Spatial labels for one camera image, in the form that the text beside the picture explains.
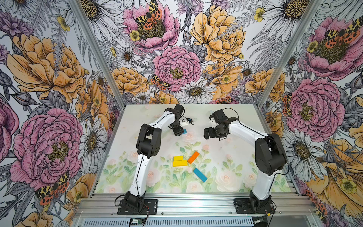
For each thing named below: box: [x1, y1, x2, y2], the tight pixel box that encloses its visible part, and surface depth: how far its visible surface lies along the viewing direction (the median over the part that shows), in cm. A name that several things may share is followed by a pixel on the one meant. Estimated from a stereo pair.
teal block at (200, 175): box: [192, 167, 208, 183], surface depth 87 cm
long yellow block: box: [172, 160, 188, 167], surface depth 91 cm
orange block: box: [187, 151, 200, 165], surface depth 94 cm
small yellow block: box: [172, 156, 184, 161], surface depth 93 cm
